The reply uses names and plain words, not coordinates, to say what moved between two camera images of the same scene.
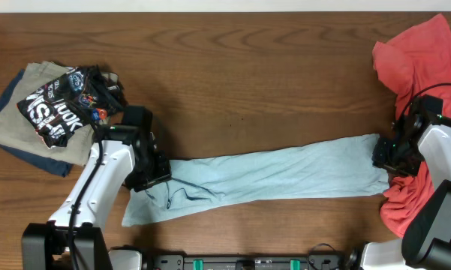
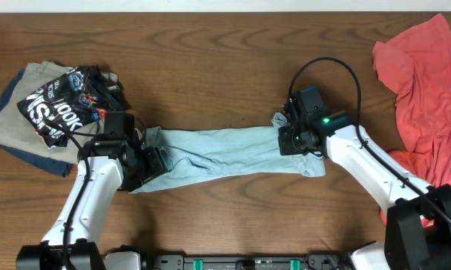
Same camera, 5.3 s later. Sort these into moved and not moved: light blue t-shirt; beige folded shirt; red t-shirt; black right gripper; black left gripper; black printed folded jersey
Moved: light blue t-shirt; black right gripper
Not moved: black printed folded jersey; black left gripper; red t-shirt; beige folded shirt
